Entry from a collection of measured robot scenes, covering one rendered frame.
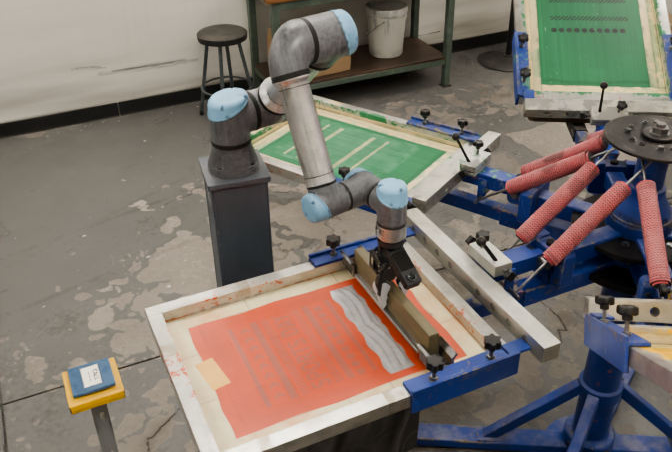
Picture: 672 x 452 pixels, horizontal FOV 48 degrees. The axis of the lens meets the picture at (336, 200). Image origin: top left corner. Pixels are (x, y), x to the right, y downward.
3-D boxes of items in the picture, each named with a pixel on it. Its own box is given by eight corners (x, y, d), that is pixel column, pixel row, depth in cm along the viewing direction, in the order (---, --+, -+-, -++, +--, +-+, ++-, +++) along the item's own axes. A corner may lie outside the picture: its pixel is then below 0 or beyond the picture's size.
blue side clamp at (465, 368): (412, 414, 174) (413, 392, 170) (401, 399, 178) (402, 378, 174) (517, 373, 185) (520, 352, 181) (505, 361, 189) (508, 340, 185)
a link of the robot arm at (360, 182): (330, 174, 190) (357, 191, 182) (365, 161, 195) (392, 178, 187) (331, 200, 194) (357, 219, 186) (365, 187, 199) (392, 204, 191)
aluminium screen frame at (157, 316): (209, 483, 157) (207, 471, 155) (146, 319, 202) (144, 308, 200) (516, 366, 185) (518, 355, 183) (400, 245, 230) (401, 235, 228)
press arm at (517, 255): (484, 286, 206) (486, 271, 204) (472, 274, 211) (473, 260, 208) (535, 269, 212) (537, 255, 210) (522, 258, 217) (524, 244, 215)
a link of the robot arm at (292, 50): (266, 23, 170) (324, 226, 178) (306, 13, 175) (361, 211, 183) (244, 32, 180) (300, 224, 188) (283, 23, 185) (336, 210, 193)
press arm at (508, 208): (307, 162, 295) (307, 148, 292) (316, 156, 299) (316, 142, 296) (625, 266, 234) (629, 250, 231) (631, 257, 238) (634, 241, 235)
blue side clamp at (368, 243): (315, 282, 217) (314, 262, 214) (308, 273, 221) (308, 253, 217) (405, 255, 228) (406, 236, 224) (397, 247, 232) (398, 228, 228)
